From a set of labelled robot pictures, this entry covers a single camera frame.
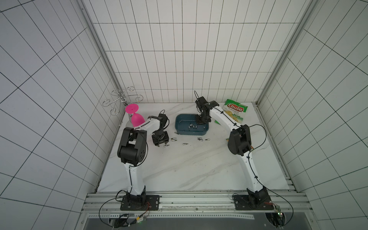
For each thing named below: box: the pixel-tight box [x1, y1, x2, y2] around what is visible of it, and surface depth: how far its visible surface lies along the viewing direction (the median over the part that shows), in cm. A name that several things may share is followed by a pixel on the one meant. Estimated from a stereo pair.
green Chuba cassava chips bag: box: [222, 98, 249, 124], surface depth 116 cm
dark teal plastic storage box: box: [174, 113, 210, 136], surface depth 106 cm
